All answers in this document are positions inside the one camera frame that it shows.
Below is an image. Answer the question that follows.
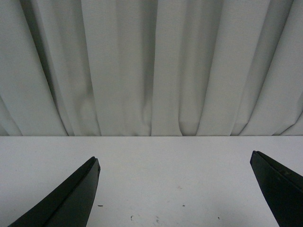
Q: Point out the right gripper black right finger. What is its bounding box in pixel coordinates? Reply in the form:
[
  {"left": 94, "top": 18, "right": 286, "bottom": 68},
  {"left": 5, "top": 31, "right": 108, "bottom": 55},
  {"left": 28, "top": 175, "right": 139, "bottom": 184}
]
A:
[{"left": 250, "top": 151, "right": 303, "bottom": 227}]

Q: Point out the grey pleated curtain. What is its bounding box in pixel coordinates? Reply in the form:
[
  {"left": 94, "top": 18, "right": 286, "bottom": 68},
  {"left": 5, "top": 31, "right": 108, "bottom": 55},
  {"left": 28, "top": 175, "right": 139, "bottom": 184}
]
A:
[{"left": 0, "top": 0, "right": 303, "bottom": 136}]

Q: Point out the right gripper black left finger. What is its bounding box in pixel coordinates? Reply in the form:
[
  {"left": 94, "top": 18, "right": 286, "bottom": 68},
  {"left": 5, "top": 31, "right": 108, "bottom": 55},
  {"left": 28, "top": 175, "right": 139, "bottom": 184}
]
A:
[{"left": 10, "top": 157, "right": 100, "bottom": 227}]

